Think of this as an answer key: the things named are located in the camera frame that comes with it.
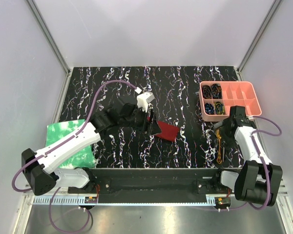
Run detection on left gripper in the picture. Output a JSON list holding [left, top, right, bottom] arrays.
[[120, 104, 162, 136]]

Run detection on red cloth napkin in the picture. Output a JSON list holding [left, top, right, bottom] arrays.
[[154, 120, 180, 142]]

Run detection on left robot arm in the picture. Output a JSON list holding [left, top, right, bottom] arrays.
[[21, 92, 161, 196]]

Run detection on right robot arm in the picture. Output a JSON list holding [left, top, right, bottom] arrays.
[[212, 106, 283, 210]]

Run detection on pink compartment tray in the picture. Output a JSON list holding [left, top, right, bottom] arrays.
[[199, 81, 262, 122]]

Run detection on gold spoon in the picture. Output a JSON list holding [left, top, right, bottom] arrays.
[[215, 129, 223, 165]]

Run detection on green white cloth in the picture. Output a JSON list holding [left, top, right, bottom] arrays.
[[39, 119, 101, 173]]

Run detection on yellow blue hair ties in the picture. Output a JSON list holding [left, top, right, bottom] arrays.
[[213, 101, 225, 115]]

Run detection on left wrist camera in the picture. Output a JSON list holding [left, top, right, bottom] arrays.
[[135, 87, 155, 112]]

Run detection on black red hair ties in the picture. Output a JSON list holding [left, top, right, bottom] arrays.
[[211, 83, 223, 98]]

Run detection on black orange hair ties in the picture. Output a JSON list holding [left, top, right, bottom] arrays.
[[201, 84, 212, 98]]

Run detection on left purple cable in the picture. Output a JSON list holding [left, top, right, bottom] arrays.
[[12, 80, 142, 232]]

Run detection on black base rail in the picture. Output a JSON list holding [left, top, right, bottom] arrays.
[[68, 168, 233, 206]]

